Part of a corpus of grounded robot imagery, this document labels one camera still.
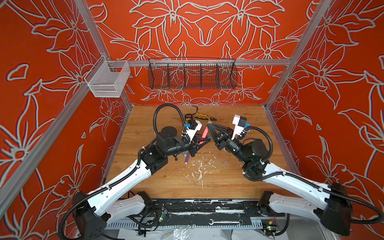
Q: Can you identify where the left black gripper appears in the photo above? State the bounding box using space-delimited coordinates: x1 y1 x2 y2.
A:
164 132 209 157

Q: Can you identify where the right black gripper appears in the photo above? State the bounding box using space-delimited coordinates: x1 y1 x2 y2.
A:
209 123 253 165

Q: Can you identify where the purple marker pen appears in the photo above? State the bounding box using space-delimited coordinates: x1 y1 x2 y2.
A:
185 153 191 164

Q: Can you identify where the pink marker pen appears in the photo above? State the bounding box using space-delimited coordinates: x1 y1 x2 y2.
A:
202 127 209 139

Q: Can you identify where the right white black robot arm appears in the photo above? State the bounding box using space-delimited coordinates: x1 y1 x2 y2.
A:
207 120 384 236

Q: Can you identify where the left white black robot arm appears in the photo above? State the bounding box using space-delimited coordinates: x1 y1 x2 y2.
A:
57 104 210 240

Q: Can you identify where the yellow black tape measure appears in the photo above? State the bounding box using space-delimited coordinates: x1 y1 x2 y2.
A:
185 114 193 122

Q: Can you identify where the silver wrench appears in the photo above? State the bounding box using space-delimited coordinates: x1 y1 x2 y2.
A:
208 219 244 226

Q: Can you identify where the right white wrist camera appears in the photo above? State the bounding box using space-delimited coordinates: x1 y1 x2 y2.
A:
232 115 250 140

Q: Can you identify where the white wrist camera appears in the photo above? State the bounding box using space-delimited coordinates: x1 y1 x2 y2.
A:
232 115 250 140
183 120 202 143

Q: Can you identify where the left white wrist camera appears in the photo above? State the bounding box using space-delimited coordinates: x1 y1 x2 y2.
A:
183 120 202 143

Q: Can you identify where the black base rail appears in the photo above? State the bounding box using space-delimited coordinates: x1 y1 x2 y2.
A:
134 199 269 227

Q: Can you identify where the black wire wall basket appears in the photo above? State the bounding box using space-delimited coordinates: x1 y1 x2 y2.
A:
148 57 239 90

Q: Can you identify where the clear plastic wall bin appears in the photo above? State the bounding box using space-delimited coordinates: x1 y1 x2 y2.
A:
85 60 131 98

